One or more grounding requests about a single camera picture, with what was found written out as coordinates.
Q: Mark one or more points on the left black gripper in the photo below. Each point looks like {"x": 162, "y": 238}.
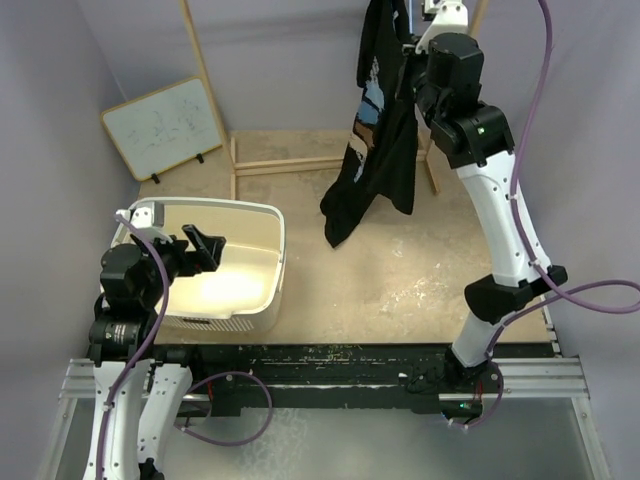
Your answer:
{"x": 195, "y": 261}

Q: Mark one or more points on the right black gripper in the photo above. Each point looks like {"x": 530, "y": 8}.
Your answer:
{"x": 414, "y": 58}

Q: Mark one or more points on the black printed t shirt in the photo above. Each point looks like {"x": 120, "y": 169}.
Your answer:
{"x": 380, "y": 156}

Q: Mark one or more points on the light blue wire hanger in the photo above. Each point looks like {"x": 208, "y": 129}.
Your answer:
{"x": 410, "y": 13}

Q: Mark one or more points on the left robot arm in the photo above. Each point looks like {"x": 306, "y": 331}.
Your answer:
{"x": 137, "y": 392}

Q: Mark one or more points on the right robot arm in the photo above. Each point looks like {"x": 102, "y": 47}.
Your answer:
{"x": 478, "y": 144}

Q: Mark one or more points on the white plastic laundry basket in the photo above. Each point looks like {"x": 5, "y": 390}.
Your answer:
{"x": 243, "y": 295}

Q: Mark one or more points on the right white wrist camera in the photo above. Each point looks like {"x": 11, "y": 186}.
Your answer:
{"x": 446, "y": 16}

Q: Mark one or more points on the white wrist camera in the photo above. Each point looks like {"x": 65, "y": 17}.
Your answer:
{"x": 147, "y": 218}
{"x": 446, "y": 16}

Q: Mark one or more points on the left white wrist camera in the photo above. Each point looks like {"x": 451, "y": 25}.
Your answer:
{"x": 147, "y": 218}

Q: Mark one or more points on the wooden clothes rack frame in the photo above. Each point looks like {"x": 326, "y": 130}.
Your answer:
{"x": 281, "y": 166}

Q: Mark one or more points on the small whiteboard with wooden frame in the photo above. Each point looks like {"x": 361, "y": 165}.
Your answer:
{"x": 163, "y": 129}

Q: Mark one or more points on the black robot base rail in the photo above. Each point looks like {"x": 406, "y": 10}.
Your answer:
{"x": 420, "y": 378}

